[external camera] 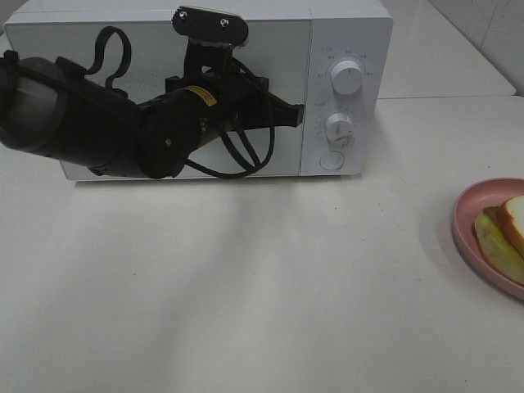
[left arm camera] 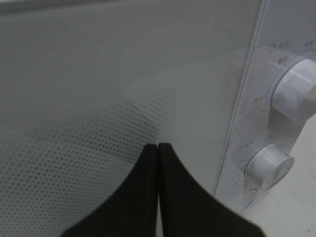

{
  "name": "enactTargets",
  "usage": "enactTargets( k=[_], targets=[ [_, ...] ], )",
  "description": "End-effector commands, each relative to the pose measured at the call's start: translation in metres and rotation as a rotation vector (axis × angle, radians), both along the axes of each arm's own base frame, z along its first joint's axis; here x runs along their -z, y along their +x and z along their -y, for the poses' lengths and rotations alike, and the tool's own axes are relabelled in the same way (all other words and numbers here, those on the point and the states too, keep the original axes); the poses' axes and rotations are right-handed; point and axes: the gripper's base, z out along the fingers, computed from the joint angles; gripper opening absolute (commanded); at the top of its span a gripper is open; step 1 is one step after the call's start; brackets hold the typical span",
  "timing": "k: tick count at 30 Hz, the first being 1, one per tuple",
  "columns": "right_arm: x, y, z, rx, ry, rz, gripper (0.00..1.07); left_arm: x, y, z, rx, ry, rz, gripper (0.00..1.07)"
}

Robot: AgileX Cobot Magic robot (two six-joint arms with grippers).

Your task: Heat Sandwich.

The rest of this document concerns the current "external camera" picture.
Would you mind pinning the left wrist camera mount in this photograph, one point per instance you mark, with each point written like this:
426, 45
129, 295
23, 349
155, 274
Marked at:
210, 26

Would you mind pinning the white timer knob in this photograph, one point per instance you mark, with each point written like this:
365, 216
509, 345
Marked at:
339, 128

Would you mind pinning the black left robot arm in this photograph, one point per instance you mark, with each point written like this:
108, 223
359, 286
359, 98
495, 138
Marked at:
52, 109

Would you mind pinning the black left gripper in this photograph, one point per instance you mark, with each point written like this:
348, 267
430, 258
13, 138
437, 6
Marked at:
217, 87

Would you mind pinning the white microwave oven body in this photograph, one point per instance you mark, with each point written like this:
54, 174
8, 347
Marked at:
339, 30

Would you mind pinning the toy sandwich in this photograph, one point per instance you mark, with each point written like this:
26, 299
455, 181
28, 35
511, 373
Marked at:
499, 233

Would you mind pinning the pink plate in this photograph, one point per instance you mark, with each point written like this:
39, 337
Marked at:
469, 204

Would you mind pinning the round white door button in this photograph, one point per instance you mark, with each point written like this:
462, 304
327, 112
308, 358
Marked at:
332, 160

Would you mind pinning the upper white power knob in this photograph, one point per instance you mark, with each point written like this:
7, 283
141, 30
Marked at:
347, 76

